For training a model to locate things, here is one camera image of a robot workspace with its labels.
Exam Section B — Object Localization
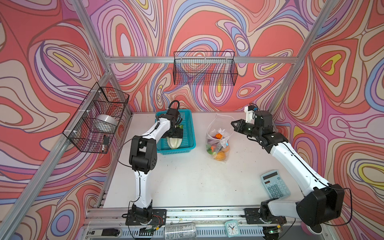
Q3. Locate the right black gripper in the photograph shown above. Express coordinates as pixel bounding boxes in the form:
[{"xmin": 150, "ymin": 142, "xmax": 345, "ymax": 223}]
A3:
[{"xmin": 230, "ymin": 118, "xmax": 261, "ymax": 139}]

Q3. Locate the teal plastic basket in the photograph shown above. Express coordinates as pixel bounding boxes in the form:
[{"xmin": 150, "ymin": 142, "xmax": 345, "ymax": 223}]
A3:
[{"xmin": 157, "ymin": 109, "xmax": 196, "ymax": 155}]

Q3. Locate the clear zip top bag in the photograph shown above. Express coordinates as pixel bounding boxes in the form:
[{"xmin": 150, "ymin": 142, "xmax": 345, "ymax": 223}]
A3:
[{"xmin": 205, "ymin": 114, "xmax": 235, "ymax": 163}]

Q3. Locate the brown potato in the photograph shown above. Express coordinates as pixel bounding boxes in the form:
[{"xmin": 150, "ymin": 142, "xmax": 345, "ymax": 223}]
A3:
[{"xmin": 214, "ymin": 151, "xmax": 227, "ymax": 162}]

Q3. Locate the green lettuce leaf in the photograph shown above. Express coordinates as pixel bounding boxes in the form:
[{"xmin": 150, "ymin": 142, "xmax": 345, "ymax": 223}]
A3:
[{"xmin": 167, "ymin": 137, "xmax": 183, "ymax": 150}]

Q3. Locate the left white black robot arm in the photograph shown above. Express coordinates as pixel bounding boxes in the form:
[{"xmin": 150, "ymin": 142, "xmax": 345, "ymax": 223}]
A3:
[{"xmin": 126, "ymin": 108, "xmax": 180, "ymax": 226}]

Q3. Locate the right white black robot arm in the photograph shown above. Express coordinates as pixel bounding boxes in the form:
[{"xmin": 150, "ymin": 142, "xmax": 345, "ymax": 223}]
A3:
[{"xmin": 231, "ymin": 104, "xmax": 345, "ymax": 235}]

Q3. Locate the teal calculator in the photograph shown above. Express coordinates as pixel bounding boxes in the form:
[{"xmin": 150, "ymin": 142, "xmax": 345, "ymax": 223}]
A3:
[{"xmin": 261, "ymin": 170, "xmax": 291, "ymax": 199}]

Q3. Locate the small teal alarm clock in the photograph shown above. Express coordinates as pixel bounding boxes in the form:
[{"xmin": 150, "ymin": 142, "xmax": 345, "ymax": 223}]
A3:
[{"xmin": 225, "ymin": 220, "xmax": 241, "ymax": 238}]

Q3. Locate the silver drink can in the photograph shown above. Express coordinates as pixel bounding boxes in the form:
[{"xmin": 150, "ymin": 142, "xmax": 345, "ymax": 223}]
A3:
[{"xmin": 164, "ymin": 223, "xmax": 197, "ymax": 240}]

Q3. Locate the back black wire basket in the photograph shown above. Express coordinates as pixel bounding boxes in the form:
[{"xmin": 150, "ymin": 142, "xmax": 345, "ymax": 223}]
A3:
[{"xmin": 173, "ymin": 50, "xmax": 238, "ymax": 86}]

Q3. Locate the black wire basket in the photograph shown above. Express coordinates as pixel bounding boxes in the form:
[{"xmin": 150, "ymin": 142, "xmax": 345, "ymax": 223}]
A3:
[
  {"xmin": 173, "ymin": 50, "xmax": 238, "ymax": 86},
  {"xmin": 63, "ymin": 83, "xmax": 130, "ymax": 154}
]

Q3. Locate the left black wire basket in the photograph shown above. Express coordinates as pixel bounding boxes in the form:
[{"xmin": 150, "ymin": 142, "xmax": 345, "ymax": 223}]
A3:
[{"xmin": 63, "ymin": 83, "xmax": 130, "ymax": 154}]

